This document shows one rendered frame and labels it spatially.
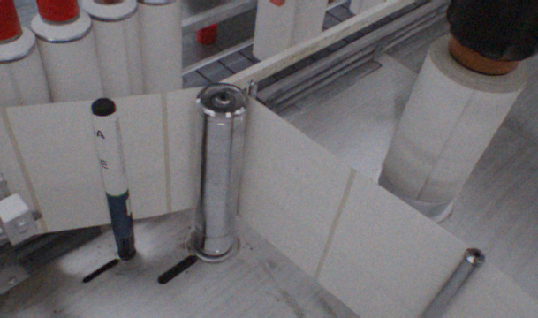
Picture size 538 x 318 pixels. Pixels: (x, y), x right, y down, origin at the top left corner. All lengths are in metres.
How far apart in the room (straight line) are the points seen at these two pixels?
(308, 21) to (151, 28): 0.26
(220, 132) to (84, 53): 0.18
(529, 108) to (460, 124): 0.43
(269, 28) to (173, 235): 0.31
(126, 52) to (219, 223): 0.20
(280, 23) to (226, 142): 0.34
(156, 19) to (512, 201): 0.44
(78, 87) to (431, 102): 0.32
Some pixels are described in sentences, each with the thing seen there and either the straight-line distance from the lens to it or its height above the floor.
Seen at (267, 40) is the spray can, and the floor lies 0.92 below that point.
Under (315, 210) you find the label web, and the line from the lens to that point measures 0.39.
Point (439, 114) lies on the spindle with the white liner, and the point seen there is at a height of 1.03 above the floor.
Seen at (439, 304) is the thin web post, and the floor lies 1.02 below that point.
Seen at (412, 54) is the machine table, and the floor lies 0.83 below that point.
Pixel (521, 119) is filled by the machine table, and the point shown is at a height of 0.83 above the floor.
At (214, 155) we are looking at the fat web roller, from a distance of 0.38.
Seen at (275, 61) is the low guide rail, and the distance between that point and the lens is 0.67.
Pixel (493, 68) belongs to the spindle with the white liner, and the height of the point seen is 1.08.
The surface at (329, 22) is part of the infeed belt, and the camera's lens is 0.84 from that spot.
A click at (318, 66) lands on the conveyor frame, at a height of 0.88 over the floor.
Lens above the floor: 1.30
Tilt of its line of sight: 46 degrees down
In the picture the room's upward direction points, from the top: 9 degrees clockwise
